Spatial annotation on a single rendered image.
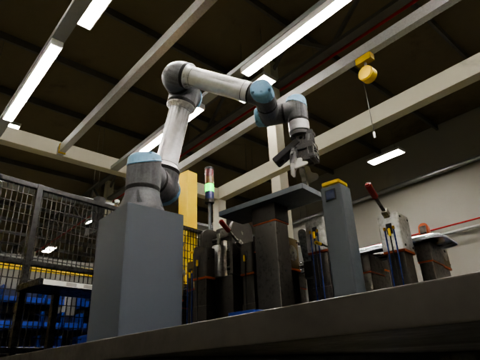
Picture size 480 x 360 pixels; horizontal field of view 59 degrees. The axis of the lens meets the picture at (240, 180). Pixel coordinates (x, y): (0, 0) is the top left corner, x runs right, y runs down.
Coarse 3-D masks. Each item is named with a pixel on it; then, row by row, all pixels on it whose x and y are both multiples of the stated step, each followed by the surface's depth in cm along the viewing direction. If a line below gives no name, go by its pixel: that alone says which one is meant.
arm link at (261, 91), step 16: (176, 64) 155; (192, 64) 156; (176, 80) 155; (192, 80) 153; (208, 80) 150; (224, 80) 148; (240, 80) 146; (256, 80) 142; (240, 96) 146; (256, 96) 140; (272, 96) 142
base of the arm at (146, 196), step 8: (136, 184) 136; (144, 184) 137; (152, 184) 138; (128, 192) 136; (136, 192) 135; (144, 192) 135; (152, 192) 137; (128, 200) 133; (136, 200) 134; (144, 200) 133; (152, 200) 135; (160, 200) 139; (160, 208) 136
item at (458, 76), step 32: (320, 0) 340; (64, 32) 354; (32, 64) 396; (416, 96) 473; (0, 128) 485; (160, 128) 504; (352, 128) 531; (64, 160) 563; (96, 160) 583; (224, 192) 703
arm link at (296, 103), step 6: (288, 96) 155; (294, 96) 153; (300, 96) 153; (288, 102) 153; (294, 102) 152; (300, 102) 152; (288, 108) 152; (294, 108) 151; (300, 108) 151; (306, 108) 153; (288, 114) 152; (294, 114) 150; (300, 114) 149; (306, 114) 151; (288, 120) 152
